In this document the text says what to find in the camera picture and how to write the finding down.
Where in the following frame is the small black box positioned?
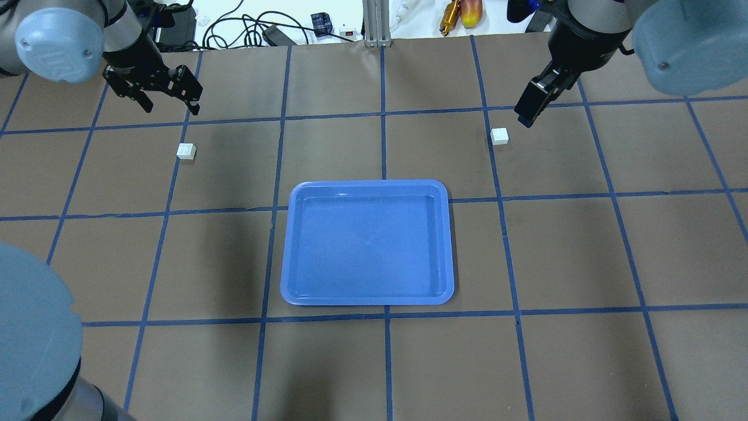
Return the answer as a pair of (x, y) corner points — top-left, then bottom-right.
(310, 12), (334, 38)

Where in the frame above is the aluminium frame post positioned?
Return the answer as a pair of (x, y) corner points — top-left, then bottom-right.
(361, 0), (392, 48)

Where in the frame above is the black cable bundle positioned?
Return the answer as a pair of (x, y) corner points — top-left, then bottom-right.
(202, 0), (357, 49)

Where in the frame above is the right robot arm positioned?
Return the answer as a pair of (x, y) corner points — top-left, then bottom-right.
(200, 1), (746, 126)

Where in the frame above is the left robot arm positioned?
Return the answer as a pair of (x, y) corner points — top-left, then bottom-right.
(1, 1), (203, 115)

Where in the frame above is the blue plastic tray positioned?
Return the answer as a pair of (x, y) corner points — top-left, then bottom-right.
(279, 179), (456, 306)

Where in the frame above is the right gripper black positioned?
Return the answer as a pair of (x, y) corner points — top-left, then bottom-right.
(514, 61), (579, 128)

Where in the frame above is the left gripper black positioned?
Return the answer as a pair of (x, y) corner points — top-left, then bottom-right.
(102, 56), (203, 116)

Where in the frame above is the toy mango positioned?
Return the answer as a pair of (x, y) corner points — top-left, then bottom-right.
(460, 0), (484, 29)

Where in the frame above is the black power adapter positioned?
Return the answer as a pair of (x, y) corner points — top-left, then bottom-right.
(262, 26), (297, 46)

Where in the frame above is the white block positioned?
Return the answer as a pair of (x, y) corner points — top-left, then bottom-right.
(490, 127), (510, 146)
(175, 142), (197, 160)

